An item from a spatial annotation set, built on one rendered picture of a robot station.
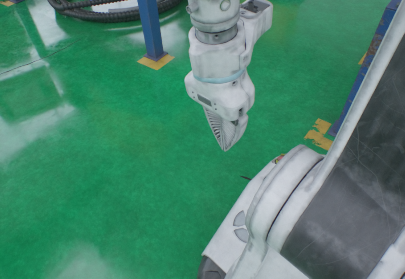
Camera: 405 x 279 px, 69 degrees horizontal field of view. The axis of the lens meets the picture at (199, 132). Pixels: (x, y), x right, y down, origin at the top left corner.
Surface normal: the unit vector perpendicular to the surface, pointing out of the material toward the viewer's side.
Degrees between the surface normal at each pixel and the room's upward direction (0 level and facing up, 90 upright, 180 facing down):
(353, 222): 31
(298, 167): 1
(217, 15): 94
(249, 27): 38
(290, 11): 0
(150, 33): 90
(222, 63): 95
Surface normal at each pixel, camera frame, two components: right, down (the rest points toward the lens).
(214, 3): -0.02, 0.78
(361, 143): -0.71, 0.44
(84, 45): -0.04, -0.69
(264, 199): -0.60, 0.02
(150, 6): 0.80, 0.41
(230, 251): -0.46, -0.22
